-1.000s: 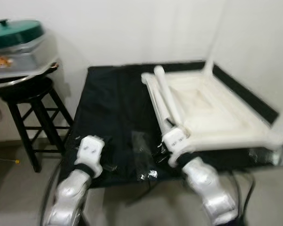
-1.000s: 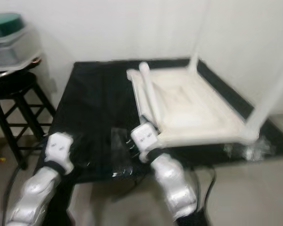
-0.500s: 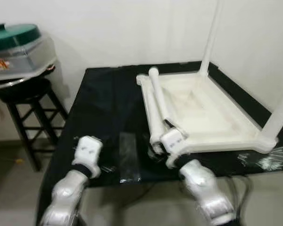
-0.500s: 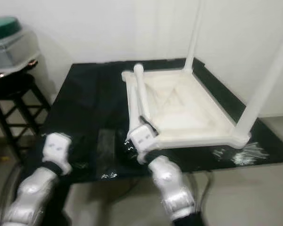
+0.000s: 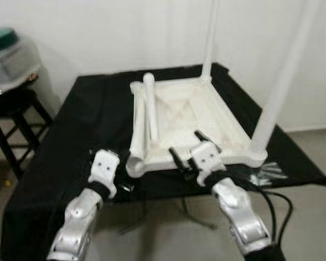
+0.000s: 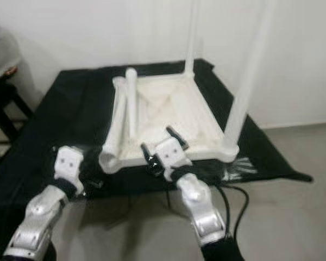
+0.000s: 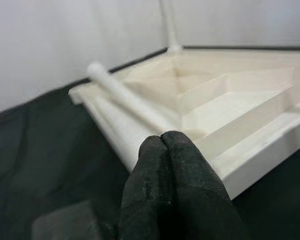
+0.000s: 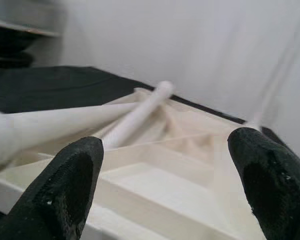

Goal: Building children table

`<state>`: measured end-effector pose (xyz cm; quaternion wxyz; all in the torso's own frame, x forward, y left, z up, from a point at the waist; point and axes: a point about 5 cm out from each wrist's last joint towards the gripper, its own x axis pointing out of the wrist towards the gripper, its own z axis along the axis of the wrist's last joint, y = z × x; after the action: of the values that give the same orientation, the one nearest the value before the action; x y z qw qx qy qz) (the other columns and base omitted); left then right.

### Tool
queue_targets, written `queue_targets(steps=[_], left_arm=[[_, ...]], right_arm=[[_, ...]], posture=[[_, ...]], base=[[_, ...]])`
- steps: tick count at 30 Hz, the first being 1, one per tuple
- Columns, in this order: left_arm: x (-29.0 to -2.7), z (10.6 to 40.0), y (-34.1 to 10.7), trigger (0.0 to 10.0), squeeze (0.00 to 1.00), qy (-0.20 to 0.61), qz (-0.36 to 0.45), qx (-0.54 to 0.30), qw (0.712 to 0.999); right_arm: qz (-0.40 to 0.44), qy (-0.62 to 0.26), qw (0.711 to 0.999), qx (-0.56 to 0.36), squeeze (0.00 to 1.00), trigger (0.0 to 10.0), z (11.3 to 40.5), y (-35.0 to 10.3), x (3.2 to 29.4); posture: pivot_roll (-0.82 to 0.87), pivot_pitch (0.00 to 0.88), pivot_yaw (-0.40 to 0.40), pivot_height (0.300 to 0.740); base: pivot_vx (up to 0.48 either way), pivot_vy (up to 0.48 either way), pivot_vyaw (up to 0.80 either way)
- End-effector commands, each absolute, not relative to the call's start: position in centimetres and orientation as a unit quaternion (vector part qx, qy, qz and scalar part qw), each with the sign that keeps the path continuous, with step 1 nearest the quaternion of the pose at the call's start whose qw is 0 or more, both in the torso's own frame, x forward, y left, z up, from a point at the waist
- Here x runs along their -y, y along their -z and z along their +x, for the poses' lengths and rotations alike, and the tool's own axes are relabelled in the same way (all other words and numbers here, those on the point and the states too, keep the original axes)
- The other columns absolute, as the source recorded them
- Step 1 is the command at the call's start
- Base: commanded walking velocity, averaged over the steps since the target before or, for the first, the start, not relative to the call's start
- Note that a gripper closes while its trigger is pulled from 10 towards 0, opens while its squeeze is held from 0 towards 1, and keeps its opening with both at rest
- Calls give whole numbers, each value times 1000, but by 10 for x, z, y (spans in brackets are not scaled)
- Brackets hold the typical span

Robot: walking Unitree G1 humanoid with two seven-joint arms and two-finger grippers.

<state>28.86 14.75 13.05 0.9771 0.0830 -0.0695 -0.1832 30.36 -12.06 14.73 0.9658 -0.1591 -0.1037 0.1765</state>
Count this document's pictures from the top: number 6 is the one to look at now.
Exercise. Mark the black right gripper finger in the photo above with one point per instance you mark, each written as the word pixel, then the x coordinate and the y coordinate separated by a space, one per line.
pixel 176 137
pixel 148 155

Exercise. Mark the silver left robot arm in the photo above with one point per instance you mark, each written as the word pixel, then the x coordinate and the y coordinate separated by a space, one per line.
pixel 38 223

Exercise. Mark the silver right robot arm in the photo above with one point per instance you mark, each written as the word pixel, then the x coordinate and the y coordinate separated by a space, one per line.
pixel 204 212

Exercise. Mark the white plastic table top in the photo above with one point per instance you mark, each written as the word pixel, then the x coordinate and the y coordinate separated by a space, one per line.
pixel 185 117

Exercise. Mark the black tablecloth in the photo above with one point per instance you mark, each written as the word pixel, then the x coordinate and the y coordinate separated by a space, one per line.
pixel 60 119

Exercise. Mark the crinkled clear tape patch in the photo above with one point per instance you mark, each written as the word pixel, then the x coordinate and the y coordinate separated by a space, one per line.
pixel 239 168

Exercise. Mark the black round basin stand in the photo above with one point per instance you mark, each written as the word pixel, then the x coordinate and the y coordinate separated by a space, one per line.
pixel 5 109

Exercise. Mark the clear plastic storage box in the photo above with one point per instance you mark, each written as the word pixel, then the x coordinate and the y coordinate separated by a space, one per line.
pixel 2 54

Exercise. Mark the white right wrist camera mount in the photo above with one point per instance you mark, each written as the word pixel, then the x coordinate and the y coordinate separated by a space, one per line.
pixel 171 155

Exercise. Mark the grey metal folding table frame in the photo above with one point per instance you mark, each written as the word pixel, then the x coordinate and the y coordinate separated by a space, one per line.
pixel 168 200

